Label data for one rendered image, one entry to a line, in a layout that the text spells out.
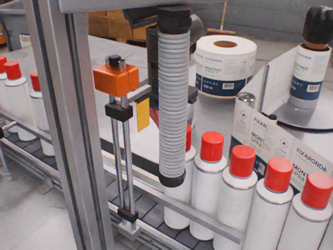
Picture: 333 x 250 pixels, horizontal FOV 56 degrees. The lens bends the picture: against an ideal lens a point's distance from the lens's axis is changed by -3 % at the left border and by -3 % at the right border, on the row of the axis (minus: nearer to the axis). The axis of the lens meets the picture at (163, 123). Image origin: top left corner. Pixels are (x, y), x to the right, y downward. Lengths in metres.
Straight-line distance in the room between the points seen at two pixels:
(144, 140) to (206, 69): 0.33
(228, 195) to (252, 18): 4.62
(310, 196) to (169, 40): 0.26
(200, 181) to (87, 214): 0.17
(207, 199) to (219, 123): 0.42
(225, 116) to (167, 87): 0.63
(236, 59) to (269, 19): 3.98
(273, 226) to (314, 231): 0.06
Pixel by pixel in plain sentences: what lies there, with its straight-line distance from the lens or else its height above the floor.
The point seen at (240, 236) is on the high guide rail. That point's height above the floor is 0.96.
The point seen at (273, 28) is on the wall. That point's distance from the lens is 4.98.
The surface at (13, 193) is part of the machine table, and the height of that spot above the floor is 0.83.
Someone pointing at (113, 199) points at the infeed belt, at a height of 0.88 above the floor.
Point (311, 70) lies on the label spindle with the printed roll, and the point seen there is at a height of 1.01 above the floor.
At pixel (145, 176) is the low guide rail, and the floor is 0.91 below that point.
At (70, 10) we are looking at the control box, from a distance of 0.30.
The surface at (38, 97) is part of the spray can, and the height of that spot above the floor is 1.04.
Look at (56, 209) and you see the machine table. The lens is 0.75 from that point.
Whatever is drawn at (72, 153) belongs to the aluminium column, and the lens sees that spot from 0.41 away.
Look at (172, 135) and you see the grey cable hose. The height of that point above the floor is 1.15.
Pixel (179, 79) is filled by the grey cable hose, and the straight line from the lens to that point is 0.32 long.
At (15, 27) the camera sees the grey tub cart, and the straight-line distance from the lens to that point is 3.06.
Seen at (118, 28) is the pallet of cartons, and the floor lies 0.26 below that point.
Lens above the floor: 1.35
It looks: 32 degrees down
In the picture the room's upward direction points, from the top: straight up
